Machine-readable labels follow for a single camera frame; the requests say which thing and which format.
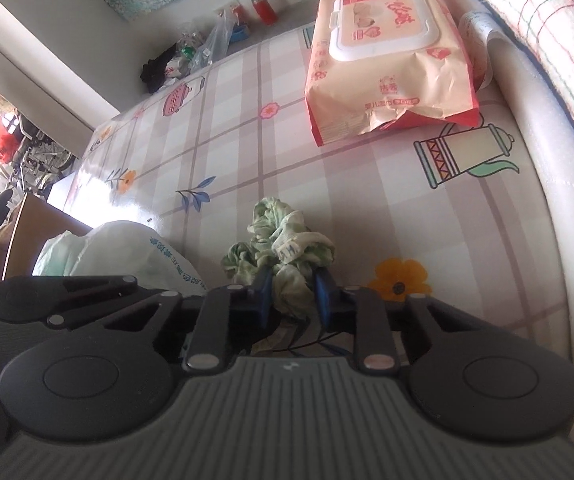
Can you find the white striped towel blanket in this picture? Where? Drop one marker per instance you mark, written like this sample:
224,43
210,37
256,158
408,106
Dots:
542,45

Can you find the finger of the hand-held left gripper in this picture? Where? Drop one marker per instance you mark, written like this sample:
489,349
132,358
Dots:
32,295

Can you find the white padded bed edge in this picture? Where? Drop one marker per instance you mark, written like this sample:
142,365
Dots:
552,160

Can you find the blue bowl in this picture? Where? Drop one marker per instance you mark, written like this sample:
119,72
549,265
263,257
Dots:
240,35

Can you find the clear plastic bag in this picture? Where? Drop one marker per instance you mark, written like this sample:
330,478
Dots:
212,45

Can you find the orange wet wipes pack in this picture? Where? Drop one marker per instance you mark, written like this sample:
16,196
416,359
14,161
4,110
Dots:
387,70

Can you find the brown cardboard box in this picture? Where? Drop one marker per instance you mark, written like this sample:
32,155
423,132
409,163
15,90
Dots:
22,230

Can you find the red thermos bottle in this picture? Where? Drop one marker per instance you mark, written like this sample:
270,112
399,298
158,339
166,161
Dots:
264,10

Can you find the green floral cloth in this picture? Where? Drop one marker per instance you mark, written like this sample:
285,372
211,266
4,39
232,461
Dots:
287,250

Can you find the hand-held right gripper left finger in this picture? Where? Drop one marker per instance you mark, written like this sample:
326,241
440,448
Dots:
263,292

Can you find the black cloth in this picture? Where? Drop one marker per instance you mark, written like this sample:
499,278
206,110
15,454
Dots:
157,70

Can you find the white plastic bag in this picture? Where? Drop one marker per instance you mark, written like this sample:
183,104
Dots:
117,250

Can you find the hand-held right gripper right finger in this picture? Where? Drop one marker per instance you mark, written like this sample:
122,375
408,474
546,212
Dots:
323,294

